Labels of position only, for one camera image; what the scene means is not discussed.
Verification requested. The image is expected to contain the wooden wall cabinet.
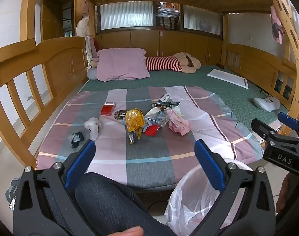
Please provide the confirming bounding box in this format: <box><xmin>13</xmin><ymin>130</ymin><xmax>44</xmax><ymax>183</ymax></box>
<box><xmin>95</xmin><ymin>29</ymin><xmax>224</xmax><ymax>65</ymax></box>

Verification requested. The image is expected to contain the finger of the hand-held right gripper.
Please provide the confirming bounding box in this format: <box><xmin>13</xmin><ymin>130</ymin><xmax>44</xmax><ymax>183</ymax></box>
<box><xmin>251</xmin><ymin>118</ymin><xmax>278</xmax><ymax>140</ymax></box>
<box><xmin>278</xmin><ymin>112</ymin><xmax>299</xmax><ymax>138</ymax></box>

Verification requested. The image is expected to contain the wooden bunk bed frame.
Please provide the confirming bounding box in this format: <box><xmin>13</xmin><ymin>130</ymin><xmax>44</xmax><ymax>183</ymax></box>
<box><xmin>0</xmin><ymin>0</ymin><xmax>299</xmax><ymax>168</ymax></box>

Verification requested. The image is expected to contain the striped plush doll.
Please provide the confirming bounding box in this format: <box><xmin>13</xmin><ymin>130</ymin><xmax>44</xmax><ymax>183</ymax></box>
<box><xmin>146</xmin><ymin>52</ymin><xmax>201</xmax><ymax>74</ymax></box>

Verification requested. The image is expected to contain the white crumpled tissue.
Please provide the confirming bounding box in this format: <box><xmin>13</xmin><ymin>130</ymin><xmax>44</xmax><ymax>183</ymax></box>
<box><xmin>146</xmin><ymin>107</ymin><xmax>162</xmax><ymax>117</ymax></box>

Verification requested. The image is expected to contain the white handheld vacuum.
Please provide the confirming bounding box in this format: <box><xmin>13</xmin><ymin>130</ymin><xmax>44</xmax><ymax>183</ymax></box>
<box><xmin>253</xmin><ymin>96</ymin><xmax>281</xmax><ymax>112</ymax></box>

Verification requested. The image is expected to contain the white flat board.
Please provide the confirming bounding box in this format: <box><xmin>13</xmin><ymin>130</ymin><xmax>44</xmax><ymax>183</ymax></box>
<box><xmin>207</xmin><ymin>69</ymin><xmax>249</xmax><ymax>89</ymax></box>

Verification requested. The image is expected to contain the pink pillow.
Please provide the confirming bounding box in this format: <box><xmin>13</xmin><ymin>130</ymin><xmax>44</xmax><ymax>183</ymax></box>
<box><xmin>96</xmin><ymin>48</ymin><xmax>150</xmax><ymax>82</ymax></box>

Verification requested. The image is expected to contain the green bed mattress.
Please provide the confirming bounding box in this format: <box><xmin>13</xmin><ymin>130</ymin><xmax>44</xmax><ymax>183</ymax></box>
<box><xmin>82</xmin><ymin>65</ymin><xmax>296</xmax><ymax>128</ymax></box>

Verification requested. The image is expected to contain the light blue bag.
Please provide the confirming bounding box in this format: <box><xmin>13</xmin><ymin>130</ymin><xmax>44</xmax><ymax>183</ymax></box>
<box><xmin>143</xmin><ymin>114</ymin><xmax>168</xmax><ymax>131</ymax></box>

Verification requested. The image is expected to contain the pink wrapper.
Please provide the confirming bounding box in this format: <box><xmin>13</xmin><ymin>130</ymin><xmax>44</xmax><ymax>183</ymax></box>
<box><xmin>167</xmin><ymin>109</ymin><xmax>191</xmax><ymax>136</ymax></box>

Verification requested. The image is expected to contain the frosted glass window panel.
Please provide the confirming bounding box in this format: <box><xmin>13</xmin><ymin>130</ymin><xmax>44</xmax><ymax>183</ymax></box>
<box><xmin>100</xmin><ymin>2</ymin><xmax>153</xmax><ymax>30</ymax></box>
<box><xmin>183</xmin><ymin>5</ymin><xmax>224</xmax><ymax>35</ymax></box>

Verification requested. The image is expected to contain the red cigarette box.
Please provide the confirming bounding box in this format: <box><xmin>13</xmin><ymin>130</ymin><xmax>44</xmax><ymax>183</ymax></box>
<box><xmin>101</xmin><ymin>102</ymin><xmax>115</xmax><ymax>116</ymax></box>

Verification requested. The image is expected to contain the pink hanging cloth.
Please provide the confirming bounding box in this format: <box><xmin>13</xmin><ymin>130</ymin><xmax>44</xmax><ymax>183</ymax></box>
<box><xmin>270</xmin><ymin>5</ymin><xmax>285</xmax><ymax>45</ymax></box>

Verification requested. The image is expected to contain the person's leg in dark jeans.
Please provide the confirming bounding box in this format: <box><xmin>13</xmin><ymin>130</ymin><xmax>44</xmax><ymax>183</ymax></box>
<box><xmin>41</xmin><ymin>172</ymin><xmax>179</xmax><ymax>236</ymax></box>

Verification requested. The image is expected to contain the black cable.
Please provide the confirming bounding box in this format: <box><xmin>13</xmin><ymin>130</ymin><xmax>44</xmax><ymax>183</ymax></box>
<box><xmin>258</xmin><ymin>86</ymin><xmax>273</xmax><ymax>97</ymax></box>

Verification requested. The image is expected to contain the person's left hand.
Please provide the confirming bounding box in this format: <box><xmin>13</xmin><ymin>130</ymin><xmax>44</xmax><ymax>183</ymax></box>
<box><xmin>100</xmin><ymin>226</ymin><xmax>144</xmax><ymax>236</ymax></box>

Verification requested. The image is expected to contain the yellow snack wrapper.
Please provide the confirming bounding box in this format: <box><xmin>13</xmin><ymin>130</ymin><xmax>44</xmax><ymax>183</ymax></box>
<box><xmin>125</xmin><ymin>108</ymin><xmax>145</xmax><ymax>144</ymax></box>

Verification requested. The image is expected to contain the grey blue cushion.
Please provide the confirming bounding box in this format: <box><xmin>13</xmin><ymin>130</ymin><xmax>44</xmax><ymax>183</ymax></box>
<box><xmin>87</xmin><ymin>67</ymin><xmax>99</xmax><ymax>80</ymax></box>

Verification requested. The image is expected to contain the small red packet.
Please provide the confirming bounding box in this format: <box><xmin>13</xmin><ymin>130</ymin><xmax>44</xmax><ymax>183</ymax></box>
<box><xmin>145</xmin><ymin>125</ymin><xmax>161</xmax><ymax>136</ymax></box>

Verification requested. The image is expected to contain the white hanging cloth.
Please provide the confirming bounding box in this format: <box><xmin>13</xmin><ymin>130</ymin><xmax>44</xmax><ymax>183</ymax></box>
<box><xmin>85</xmin><ymin>36</ymin><xmax>97</xmax><ymax>63</ymax></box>

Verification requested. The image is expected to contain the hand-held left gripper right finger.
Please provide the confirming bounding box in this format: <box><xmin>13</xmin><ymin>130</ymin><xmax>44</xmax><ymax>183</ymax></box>
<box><xmin>194</xmin><ymin>139</ymin><xmax>278</xmax><ymax>236</ymax></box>

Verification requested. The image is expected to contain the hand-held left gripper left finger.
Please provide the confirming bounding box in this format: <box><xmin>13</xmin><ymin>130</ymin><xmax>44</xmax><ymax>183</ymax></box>
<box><xmin>13</xmin><ymin>140</ymin><xmax>97</xmax><ymax>236</ymax></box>

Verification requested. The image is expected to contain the person's right hand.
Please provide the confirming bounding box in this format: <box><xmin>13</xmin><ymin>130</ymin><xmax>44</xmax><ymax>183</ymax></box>
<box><xmin>275</xmin><ymin>174</ymin><xmax>291</xmax><ymax>214</ymax></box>

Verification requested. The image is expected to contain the black wrapper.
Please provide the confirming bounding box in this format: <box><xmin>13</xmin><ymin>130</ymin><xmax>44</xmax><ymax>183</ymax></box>
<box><xmin>68</xmin><ymin>132</ymin><xmax>84</xmax><ymax>148</ymax></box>

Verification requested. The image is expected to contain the stack of bagged items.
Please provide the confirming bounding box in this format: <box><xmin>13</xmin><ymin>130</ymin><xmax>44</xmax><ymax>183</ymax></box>
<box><xmin>156</xmin><ymin>2</ymin><xmax>181</xmax><ymax>30</ymax></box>

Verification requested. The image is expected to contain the pink grey checkered blanket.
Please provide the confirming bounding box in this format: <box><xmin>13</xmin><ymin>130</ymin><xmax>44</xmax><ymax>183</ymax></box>
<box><xmin>36</xmin><ymin>86</ymin><xmax>263</xmax><ymax>185</ymax></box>

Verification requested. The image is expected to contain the green snack packet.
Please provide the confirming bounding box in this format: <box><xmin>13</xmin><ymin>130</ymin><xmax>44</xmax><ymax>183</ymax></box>
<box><xmin>153</xmin><ymin>101</ymin><xmax>181</xmax><ymax>110</ymax></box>

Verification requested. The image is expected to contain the white plastic trash bag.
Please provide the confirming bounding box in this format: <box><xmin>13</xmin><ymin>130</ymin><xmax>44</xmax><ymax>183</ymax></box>
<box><xmin>164</xmin><ymin>162</ymin><xmax>253</xmax><ymax>236</ymax></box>

